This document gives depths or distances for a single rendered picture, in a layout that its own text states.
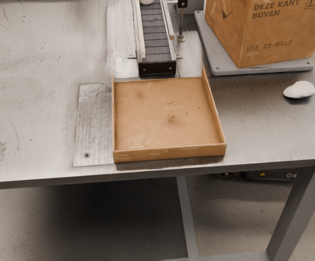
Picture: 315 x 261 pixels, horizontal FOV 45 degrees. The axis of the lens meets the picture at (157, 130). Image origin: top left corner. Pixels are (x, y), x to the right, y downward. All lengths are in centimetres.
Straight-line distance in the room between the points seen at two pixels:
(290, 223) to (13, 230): 100
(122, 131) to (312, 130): 48
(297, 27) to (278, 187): 100
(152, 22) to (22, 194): 88
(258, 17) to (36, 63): 66
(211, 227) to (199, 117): 86
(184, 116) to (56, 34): 57
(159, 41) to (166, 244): 73
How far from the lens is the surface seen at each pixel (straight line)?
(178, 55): 120
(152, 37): 120
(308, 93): 109
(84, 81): 112
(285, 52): 118
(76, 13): 146
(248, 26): 106
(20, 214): 161
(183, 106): 101
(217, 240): 173
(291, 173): 184
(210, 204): 182
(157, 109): 100
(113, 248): 145
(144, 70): 110
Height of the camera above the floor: 151
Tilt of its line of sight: 45 degrees down
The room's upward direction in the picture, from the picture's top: straight up
